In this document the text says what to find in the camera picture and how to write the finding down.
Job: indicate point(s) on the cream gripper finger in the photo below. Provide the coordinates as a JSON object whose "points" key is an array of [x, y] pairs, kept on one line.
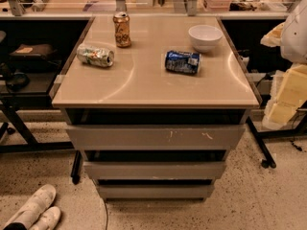
{"points": [[288, 94], [273, 37]]}

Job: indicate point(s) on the grey top drawer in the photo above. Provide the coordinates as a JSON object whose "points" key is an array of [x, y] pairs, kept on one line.
{"points": [[151, 137]]}

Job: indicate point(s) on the grey drawer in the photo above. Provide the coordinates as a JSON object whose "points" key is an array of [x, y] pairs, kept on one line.
{"points": [[154, 170], [145, 192], [151, 137]]}

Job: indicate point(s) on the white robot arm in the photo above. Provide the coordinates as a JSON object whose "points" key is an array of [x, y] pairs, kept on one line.
{"points": [[294, 35]]}

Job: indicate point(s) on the grey drawer cabinet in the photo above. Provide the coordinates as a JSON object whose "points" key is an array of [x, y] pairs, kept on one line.
{"points": [[138, 90]]}

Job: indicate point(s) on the grey middle drawer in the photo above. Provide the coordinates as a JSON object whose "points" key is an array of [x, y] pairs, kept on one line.
{"points": [[154, 170]]}

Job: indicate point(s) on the grey bottom drawer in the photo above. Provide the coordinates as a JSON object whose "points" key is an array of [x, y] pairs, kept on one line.
{"points": [[145, 192]]}

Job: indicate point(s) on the white bowl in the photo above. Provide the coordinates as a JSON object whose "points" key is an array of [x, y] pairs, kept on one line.
{"points": [[205, 38]]}

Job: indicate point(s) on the crushed blue soda can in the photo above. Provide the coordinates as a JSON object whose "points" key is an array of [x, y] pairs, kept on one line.
{"points": [[182, 62]]}

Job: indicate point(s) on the upright gold soda can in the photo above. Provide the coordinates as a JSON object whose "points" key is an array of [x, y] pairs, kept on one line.
{"points": [[121, 22]]}

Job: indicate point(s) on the dark bag on shelf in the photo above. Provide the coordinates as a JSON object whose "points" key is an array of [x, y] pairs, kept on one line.
{"points": [[33, 52]]}

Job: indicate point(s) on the black headphones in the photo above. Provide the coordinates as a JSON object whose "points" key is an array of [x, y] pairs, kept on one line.
{"points": [[13, 81]]}

